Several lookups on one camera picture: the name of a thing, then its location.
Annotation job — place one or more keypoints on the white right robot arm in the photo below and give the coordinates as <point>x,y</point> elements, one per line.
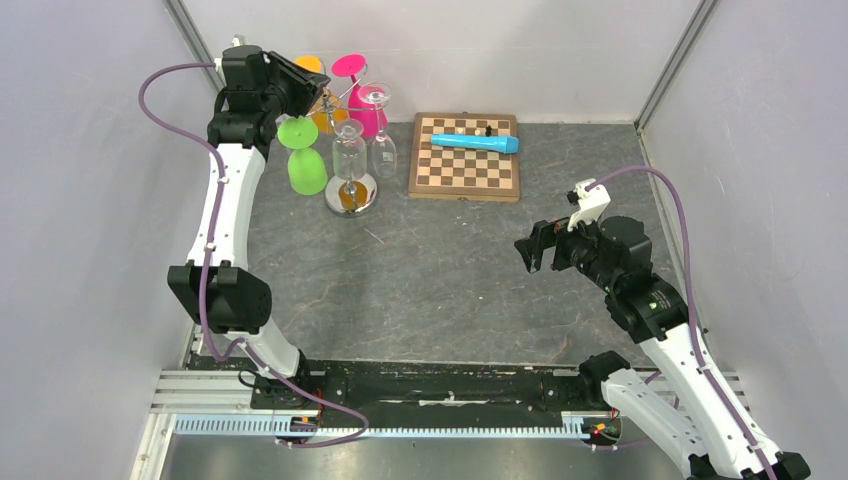
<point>713,436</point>

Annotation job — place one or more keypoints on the wooden chess board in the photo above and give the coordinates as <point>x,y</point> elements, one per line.
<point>454,173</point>

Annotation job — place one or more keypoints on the green plastic wine glass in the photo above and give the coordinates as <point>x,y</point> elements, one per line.
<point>305,166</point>

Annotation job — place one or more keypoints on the clear wine glass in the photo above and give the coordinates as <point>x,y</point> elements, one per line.
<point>383,149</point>
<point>349,150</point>

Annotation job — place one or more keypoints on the pink plastic wine glass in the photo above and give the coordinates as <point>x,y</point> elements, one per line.
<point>360,105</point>

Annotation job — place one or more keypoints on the orange plastic wine glass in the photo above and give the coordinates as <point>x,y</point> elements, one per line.
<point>328,109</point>

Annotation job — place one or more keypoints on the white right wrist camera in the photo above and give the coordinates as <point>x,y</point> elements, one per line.
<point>591,199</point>

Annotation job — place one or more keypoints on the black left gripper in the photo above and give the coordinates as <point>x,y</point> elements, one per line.
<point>307,84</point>

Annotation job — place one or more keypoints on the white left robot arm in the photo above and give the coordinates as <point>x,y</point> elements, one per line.
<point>231,306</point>

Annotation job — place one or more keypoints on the blue cylindrical tube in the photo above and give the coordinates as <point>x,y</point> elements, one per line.
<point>501,144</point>

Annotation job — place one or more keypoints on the chrome wine glass rack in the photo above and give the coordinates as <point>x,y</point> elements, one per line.
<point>350,198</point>

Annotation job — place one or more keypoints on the clear wine glass front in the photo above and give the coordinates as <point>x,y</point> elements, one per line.
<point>349,150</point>

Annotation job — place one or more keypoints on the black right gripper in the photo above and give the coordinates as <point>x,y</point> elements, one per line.
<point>544,235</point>

